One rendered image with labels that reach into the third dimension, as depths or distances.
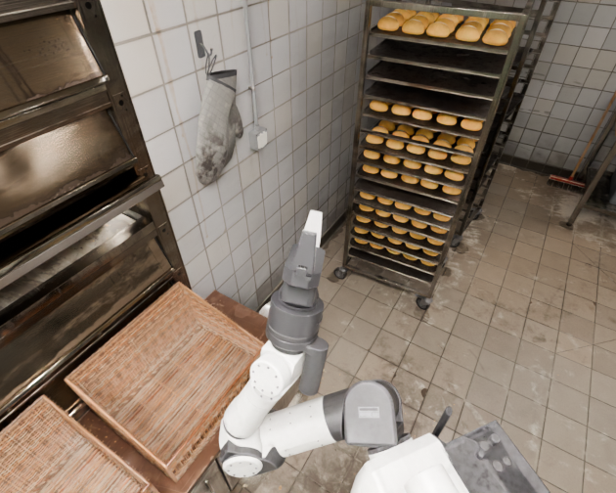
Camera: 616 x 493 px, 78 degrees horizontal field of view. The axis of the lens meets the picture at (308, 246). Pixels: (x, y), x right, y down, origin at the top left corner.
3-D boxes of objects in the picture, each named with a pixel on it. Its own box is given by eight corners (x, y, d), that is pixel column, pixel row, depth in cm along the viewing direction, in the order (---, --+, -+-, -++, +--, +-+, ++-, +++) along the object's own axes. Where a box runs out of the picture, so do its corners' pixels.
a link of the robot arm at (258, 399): (297, 322, 70) (267, 365, 77) (270, 344, 63) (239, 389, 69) (324, 347, 69) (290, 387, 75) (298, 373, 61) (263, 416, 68)
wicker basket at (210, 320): (90, 413, 152) (59, 379, 133) (191, 316, 187) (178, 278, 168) (176, 486, 133) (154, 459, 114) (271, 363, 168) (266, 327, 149)
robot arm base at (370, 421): (344, 391, 87) (389, 372, 85) (368, 451, 82) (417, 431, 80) (327, 394, 74) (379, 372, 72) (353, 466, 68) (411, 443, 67)
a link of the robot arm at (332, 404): (333, 393, 86) (390, 375, 83) (345, 436, 82) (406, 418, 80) (318, 396, 76) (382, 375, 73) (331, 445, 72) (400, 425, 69)
